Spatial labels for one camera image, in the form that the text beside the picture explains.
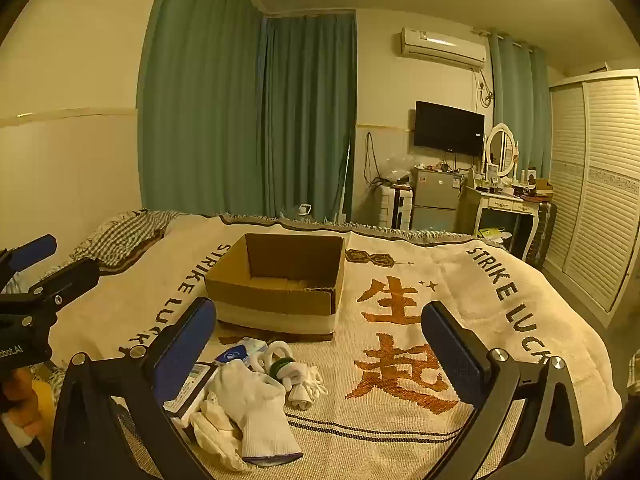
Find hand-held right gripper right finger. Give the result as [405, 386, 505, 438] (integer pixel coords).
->
[421, 301, 587, 480]

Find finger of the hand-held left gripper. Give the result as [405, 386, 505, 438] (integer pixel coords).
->
[0, 234, 58, 283]
[27, 259, 102, 311]

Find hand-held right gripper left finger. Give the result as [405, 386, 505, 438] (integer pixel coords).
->
[51, 296, 217, 480]

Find white printed packet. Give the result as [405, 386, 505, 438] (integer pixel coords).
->
[171, 360, 219, 423]

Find blue wet wipes packet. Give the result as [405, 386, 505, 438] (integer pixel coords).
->
[216, 337, 269, 367]

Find white knit glove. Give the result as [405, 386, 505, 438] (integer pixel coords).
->
[206, 360, 305, 464]

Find cream cloth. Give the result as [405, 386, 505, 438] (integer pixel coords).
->
[189, 394, 251, 472]

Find cardboard box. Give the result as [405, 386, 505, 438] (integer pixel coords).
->
[204, 232, 347, 343]

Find small white bag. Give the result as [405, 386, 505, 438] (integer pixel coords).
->
[287, 365, 329, 409]

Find person's left hand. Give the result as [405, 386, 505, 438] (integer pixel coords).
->
[0, 367, 46, 436]

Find checked bedding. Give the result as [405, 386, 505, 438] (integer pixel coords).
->
[75, 208, 188, 268]

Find yellow cloth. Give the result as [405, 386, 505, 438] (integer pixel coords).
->
[31, 380, 57, 467]

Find printed cream blanket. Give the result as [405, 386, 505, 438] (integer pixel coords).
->
[45, 212, 623, 480]

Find yellow green bag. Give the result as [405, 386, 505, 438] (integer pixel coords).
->
[477, 227, 513, 246]

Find dark checked suitcase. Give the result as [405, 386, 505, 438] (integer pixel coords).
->
[525, 200, 558, 268]

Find small grey fridge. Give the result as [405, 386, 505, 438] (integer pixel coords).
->
[411, 167, 463, 233]

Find white dressing table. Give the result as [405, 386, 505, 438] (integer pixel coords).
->
[462, 185, 543, 261]

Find clear plastic bag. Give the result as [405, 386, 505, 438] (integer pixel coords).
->
[384, 155, 414, 184]

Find white floor mop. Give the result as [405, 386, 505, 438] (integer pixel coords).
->
[334, 130, 352, 223]

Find oval white mirror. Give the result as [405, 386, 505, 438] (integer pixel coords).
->
[486, 124, 518, 178]

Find white louvred wardrobe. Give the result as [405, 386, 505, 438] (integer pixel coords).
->
[542, 67, 640, 316]

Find wide teal curtain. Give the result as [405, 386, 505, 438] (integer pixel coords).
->
[137, 0, 266, 218]

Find narrow teal curtain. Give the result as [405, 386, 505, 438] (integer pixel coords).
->
[487, 30, 551, 176]

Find teal window curtain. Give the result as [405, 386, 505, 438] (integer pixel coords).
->
[260, 12, 358, 221]

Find white air conditioner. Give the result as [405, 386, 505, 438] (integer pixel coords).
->
[399, 26, 488, 71]

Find black wall cables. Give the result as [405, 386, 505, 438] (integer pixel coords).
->
[364, 131, 383, 187]

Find black wall television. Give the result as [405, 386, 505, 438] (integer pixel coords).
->
[414, 100, 486, 157]

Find air conditioner cable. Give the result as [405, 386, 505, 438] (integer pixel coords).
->
[474, 67, 494, 109]

